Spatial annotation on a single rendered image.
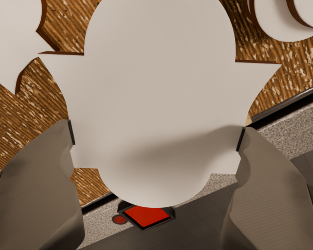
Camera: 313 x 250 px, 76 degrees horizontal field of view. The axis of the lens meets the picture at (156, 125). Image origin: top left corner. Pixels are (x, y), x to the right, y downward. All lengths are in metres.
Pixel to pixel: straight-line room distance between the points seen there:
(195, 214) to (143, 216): 1.67
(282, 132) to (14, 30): 0.34
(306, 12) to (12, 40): 0.25
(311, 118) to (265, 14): 0.19
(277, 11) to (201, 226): 2.11
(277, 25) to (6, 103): 0.29
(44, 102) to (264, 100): 0.26
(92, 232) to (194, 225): 1.78
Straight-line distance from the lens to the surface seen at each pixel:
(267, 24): 0.21
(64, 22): 0.24
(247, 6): 0.23
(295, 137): 0.36
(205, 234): 2.36
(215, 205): 2.00
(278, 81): 0.27
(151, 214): 0.40
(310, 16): 0.21
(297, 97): 0.32
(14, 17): 0.24
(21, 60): 0.25
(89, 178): 0.33
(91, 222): 0.46
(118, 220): 0.44
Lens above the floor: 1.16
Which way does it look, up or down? 59 degrees down
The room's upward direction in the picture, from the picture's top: 179 degrees clockwise
